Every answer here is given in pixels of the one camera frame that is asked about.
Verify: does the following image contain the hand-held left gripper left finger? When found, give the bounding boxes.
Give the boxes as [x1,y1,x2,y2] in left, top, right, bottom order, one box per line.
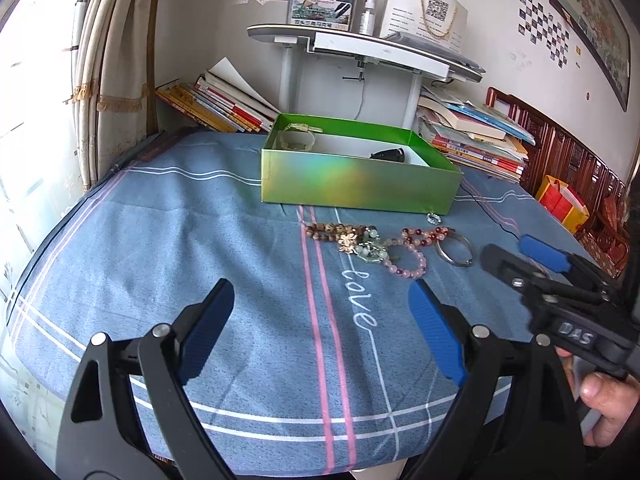
[56,278,236,480]

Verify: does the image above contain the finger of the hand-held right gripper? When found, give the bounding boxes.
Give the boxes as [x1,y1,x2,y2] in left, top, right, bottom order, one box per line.
[480,243,547,294]
[518,234,622,292]

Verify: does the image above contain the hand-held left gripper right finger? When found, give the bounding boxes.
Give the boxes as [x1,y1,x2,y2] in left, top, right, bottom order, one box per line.
[402,279,588,480]

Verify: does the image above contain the silver bangle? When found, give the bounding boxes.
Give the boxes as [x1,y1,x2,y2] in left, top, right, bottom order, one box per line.
[434,235,473,267]

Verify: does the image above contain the dark red bead bracelet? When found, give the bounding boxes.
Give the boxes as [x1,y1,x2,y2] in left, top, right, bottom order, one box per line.
[412,226,457,249]

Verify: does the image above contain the pink bead bracelet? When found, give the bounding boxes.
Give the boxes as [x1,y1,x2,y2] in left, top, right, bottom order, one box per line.
[382,230,429,281]

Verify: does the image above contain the pale green jade bracelet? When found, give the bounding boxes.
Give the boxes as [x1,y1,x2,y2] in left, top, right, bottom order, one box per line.
[350,228,401,265]

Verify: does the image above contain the brown wooden bead bracelet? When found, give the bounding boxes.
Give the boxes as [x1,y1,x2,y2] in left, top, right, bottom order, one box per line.
[304,222,362,244]

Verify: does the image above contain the shiny green cardboard box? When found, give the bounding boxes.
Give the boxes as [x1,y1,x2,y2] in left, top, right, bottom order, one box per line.
[260,113,464,216]

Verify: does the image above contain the person's right hand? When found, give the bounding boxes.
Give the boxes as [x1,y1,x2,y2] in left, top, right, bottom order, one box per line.
[556,348,640,448]

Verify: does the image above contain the yellow red gift bag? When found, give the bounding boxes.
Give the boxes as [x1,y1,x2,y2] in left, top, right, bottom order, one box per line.
[535,175,591,234]

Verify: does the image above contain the blue plaid bed sheet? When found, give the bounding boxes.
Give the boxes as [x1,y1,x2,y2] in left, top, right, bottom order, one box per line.
[0,127,621,476]

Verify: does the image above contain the dark wooden headboard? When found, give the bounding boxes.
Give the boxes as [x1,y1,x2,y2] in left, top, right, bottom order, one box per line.
[486,86,633,281]

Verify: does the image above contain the tall stack of books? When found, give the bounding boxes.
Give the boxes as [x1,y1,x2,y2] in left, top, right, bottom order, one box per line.
[416,85,537,183]

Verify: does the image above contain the cream wrist watch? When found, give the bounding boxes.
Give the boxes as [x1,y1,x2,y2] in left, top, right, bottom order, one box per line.
[278,123,323,151]

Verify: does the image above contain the stack of yellow red books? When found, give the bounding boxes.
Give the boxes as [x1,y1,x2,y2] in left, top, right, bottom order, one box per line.
[155,57,281,134]

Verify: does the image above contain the grey flat case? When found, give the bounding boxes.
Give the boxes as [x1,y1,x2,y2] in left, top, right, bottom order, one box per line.
[382,31,486,72]

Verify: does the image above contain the framed floral picture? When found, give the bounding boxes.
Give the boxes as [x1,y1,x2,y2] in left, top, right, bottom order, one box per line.
[545,0,632,112]

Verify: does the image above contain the white sheer curtain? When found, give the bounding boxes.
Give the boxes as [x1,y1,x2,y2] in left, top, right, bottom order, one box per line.
[0,0,101,411]

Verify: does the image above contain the white paper bag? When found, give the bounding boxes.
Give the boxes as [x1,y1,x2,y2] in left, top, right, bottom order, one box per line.
[379,0,468,53]

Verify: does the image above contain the white spray bottle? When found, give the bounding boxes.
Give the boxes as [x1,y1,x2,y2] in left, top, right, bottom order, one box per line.
[357,0,377,36]

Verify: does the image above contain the beige curtain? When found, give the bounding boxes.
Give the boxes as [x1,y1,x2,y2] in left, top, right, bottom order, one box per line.
[75,0,166,193]

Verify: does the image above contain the black cable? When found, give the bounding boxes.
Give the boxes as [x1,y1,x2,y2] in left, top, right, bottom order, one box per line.
[461,179,522,237]

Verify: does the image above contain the wall photo stickers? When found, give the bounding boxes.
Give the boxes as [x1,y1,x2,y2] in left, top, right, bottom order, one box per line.
[518,0,571,67]

